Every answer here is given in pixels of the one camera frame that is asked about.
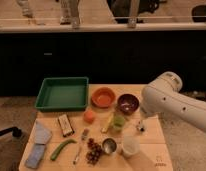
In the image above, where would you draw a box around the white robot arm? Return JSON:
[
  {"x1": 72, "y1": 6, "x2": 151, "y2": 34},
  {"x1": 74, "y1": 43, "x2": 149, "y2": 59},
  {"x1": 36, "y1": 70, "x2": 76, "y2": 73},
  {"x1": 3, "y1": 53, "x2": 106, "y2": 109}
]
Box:
[{"x1": 140, "y1": 71, "x2": 206, "y2": 132}]

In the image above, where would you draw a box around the orange bowl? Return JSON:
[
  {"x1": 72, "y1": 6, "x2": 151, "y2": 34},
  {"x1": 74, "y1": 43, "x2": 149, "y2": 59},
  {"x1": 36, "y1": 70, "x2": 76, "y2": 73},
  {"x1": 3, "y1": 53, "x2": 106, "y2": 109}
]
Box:
[{"x1": 91, "y1": 87, "x2": 116, "y2": 108}]

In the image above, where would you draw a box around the purple bowl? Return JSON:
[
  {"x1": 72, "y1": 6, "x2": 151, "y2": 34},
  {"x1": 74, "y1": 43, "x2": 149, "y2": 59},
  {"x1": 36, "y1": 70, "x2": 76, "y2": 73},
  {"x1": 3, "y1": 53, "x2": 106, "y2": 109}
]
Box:
[{"x1": 117, "y1": 94, "x2": 139, "y2": 115}]

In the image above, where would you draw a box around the yellow banana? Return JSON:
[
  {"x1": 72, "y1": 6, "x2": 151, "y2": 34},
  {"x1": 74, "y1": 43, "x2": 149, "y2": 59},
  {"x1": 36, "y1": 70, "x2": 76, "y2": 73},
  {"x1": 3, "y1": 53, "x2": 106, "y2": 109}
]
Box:
[{"x1": 101, "y1": 115, "x2": 113, "y2": 133}]

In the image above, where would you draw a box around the orange fruit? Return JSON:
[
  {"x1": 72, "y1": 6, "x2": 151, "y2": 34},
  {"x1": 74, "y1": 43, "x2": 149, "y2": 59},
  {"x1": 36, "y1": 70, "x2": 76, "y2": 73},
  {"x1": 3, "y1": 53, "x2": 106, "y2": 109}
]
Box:
[{"x1": 83, "y1": 110, "x2": 95, "y2": 123}]

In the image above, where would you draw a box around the green plastic cup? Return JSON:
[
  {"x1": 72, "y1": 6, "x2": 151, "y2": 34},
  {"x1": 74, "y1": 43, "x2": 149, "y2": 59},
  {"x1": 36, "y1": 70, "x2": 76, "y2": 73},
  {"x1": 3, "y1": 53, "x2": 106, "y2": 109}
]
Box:
[{"x1": 112, "y1": 115, "x2": 125, "y2": 131}]

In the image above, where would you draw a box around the green plastic tray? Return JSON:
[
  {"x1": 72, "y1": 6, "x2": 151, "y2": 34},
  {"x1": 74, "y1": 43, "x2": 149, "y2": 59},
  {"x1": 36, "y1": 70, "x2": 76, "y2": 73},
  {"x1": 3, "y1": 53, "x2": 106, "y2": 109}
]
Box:
[{"x1": 35, "y1": 77, "x2": 89, "y2": 112}]

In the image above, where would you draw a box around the metal fork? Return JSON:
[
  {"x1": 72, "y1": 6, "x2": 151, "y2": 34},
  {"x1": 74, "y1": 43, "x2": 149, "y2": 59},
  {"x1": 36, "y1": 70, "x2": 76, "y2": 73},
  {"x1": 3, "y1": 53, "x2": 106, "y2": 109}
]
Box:
[{"x1": 73, "y1": 129, "x2": 89, "y2": 165}]

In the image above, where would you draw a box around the black chocolate bar box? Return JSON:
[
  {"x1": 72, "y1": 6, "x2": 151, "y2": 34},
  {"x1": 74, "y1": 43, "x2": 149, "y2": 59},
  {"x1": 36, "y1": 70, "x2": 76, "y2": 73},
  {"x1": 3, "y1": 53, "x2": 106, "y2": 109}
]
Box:
[{"x1": 58, "y1": 114, "x2": 74, "y2": 137}]

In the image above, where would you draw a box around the small metal cup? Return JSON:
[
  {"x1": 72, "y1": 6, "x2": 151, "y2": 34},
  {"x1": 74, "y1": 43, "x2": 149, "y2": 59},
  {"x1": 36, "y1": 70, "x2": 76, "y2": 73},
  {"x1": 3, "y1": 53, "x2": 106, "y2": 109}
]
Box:
[{"x1": 102, "y1": 138, "x2": 117, "y2": 155}]

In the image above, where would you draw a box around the white cup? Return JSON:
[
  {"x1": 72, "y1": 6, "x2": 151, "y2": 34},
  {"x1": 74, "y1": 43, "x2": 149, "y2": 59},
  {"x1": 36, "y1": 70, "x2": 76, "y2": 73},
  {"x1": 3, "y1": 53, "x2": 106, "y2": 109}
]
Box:
[{"x1": 121, "y1": 136, "x2": 140, "y2": 158}]

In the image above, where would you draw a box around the green cucumber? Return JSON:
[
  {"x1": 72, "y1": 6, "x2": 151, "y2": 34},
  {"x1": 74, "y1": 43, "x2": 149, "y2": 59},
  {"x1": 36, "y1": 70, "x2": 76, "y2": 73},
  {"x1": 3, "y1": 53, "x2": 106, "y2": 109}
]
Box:
[{"x1": 50, "y1": 139, "x2": 77, "y2": 161}]

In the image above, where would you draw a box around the bunch of dark grapes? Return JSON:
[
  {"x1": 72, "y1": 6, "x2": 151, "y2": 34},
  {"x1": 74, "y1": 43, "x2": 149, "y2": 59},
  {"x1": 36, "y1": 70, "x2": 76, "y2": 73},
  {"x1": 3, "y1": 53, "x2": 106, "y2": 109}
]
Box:
[{"x1": 86, "y1": 138, "x2": 103, "y2": 165}]

